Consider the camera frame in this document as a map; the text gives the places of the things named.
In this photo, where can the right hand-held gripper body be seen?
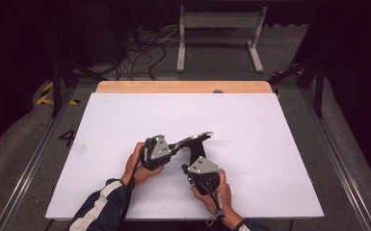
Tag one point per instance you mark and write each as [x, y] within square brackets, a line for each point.
[205, 173]

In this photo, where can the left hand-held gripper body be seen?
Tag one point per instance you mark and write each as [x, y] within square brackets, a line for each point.
[159, 150]

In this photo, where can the black cloth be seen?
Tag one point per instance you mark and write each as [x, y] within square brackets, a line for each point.
[197, 152]

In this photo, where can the person's right hand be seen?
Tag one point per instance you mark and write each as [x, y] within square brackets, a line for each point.
[221, 195]

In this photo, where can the person's left hand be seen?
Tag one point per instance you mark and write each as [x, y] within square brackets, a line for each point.
[131, 170]

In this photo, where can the wooden table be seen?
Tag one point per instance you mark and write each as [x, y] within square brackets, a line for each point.
[180, 86]

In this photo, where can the white board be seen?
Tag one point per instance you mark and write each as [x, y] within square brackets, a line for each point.
[253, 128]

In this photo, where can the white metal stand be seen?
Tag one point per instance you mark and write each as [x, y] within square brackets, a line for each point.
[181, 48]

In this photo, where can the black metal stand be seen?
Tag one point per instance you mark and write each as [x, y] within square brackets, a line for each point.
[318, 89]
[56, 89]

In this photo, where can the yellow black floor tape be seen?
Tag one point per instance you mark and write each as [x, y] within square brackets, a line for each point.
[46, 93]

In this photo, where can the aluminium floor rail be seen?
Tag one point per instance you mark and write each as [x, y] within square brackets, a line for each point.
[29, 166]
[340, 166]

